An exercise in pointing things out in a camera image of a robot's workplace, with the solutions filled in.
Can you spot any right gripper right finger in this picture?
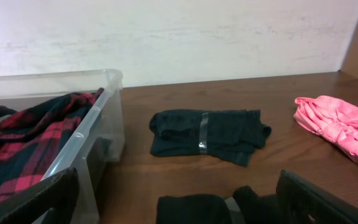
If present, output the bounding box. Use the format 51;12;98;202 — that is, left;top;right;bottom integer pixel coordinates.
276;170;358;224

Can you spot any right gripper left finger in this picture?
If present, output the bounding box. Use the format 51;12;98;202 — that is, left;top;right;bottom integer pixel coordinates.
0;168;80;224

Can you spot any red navy plaid shirt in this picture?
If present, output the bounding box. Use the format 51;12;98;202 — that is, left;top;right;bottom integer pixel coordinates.
0;88;104;202

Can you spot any black banded cloth near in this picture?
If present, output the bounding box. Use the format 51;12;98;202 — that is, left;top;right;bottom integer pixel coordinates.
156;186;289;224

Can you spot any black banded cloth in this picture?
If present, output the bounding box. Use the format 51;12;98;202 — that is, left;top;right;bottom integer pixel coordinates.
149;110;272;167
156;186;289;224

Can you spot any clear plastic storage bin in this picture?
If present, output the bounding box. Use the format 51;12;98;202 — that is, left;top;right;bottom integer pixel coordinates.
0;69;125;223

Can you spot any pink garment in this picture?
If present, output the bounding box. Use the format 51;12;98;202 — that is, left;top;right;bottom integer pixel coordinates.
293;96;358;164

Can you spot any black banded cloth far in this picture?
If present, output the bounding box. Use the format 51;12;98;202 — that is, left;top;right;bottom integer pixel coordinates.
149;110;272;167

